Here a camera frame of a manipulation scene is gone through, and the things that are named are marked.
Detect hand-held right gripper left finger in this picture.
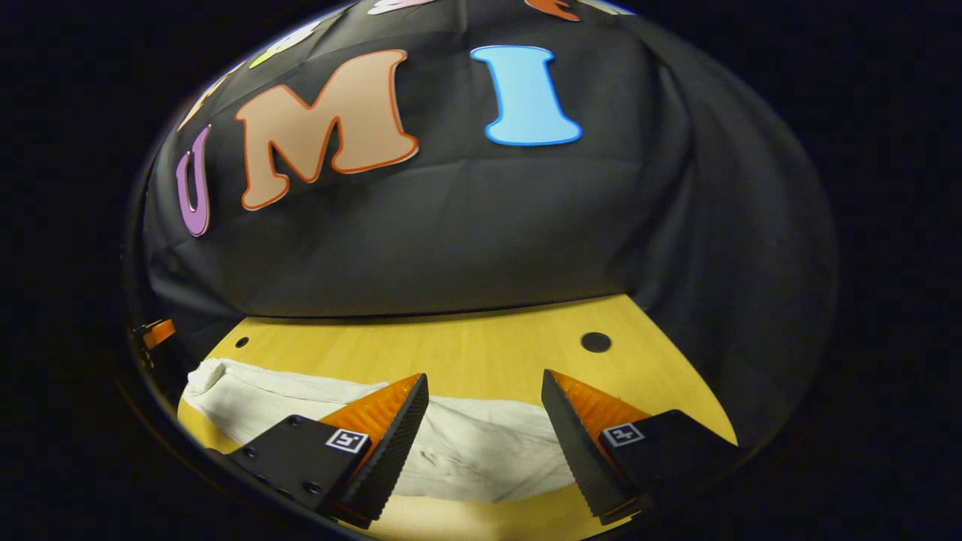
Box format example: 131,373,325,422
204,373,430,529

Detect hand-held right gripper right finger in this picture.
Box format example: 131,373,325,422
541,369,743,525

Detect white jeans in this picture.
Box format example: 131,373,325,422
180,358,579,504

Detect black backdrop cloth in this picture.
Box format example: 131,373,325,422
124,0,839,452

